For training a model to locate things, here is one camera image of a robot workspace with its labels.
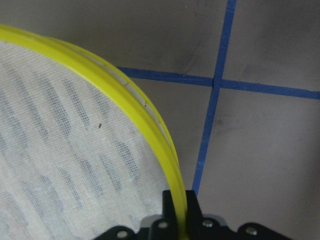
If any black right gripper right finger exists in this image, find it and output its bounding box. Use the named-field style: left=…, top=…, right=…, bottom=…
left=186, top=190, right=207, bottom=240

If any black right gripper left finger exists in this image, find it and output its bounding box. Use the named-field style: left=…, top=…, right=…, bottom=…
left=148, top=190, right=178, bottom=240

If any yellow bamboo steamer ring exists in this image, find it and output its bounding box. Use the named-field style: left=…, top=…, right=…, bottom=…
left=0, top=23, right=188, bottom=240

